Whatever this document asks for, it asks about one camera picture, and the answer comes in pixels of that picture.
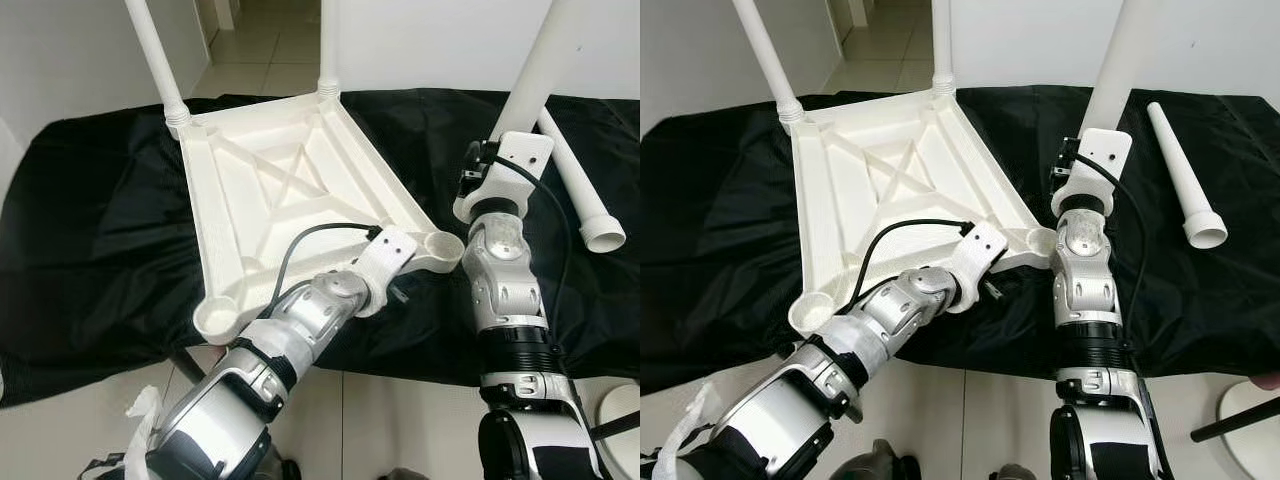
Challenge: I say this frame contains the white plastic table leg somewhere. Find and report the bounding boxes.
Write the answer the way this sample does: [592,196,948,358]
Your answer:
[732,0,807,133]
[124,0,193,138]
[490,0,603,143]
[930,0,957,98]
[1145,101,1229,251]
[317,0,342,103]
[535,105,627,253]
[1080,0,1167,136]

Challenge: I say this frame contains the white plastic table top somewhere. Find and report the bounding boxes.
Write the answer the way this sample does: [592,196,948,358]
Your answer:
[180,90,466,346]
[787,87,1061,341]

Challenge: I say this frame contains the black table cloth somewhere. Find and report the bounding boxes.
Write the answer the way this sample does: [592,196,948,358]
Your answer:
[0,88,641,406]
[640,85,1280,393]

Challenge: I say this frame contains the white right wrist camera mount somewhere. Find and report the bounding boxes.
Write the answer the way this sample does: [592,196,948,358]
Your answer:
[453,130,556,226]
[1050,127,1134,217]

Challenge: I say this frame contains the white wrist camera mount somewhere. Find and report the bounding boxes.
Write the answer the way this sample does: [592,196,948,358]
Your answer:
[1050,127,1134,217]
[945,220,1010,313]
[345,227,419,319]
[453,130,556,226]

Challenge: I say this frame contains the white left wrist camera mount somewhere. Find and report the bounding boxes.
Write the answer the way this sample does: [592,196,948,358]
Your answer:
[945,220,1010,313]
[345,227,419,319]

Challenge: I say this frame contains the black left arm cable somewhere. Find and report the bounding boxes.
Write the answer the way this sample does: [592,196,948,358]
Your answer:
[268,222,386,313]
[850,218,976,313]

